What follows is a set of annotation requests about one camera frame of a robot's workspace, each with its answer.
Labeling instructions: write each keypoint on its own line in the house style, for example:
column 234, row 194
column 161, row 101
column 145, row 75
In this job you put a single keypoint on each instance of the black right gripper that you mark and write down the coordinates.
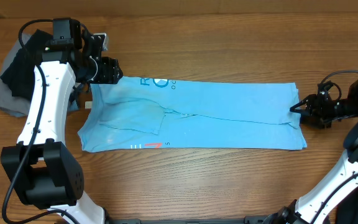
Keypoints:
column 316, row 104

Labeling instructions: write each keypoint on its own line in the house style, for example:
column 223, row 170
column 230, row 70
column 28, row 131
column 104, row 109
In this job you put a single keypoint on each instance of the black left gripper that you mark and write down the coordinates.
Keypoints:
column 109, row 66

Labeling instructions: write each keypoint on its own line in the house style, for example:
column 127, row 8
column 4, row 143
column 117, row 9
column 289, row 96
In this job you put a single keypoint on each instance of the light blue printed t-shirt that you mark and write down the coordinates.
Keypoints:
column 142, row 113

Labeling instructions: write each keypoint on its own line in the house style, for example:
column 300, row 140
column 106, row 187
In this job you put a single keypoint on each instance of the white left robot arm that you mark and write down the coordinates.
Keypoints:
column 41, row 170

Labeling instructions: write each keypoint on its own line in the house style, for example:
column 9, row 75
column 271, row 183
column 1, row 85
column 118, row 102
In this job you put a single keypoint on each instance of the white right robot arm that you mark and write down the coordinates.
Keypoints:
column 342, row 179

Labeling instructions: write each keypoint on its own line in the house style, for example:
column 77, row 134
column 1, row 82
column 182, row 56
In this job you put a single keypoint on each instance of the black folded garment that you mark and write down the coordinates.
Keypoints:
column 19, row 76

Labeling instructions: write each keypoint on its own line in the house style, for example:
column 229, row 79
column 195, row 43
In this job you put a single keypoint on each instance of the grey folded garment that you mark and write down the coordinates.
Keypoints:
column 17, row 106

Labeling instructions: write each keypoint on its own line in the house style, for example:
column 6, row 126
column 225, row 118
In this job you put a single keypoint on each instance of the black table edge rail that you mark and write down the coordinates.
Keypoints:
column 245, row 220

